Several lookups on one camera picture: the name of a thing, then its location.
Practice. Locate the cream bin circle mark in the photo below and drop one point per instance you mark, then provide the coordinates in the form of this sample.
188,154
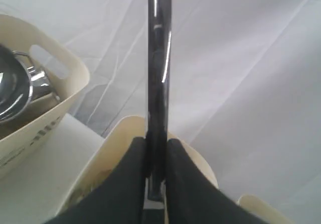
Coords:
23,135

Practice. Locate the white backdrop curtain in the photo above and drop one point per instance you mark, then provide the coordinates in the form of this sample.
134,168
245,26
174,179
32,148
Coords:
245,81

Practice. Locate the steel table knife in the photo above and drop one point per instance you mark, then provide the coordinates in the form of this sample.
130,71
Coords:
159,32

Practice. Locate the steel mug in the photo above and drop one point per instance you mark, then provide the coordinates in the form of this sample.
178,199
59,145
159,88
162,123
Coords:
41,85

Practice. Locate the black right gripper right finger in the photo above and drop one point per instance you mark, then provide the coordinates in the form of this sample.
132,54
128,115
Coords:
191,198

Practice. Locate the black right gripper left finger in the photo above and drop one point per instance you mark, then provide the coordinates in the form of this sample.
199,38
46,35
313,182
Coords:
120,198

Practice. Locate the cream bin triangle mark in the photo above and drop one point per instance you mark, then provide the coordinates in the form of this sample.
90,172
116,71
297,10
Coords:
113,149

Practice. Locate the steel bowls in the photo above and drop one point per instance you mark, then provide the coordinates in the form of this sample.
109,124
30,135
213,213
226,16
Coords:
16,88

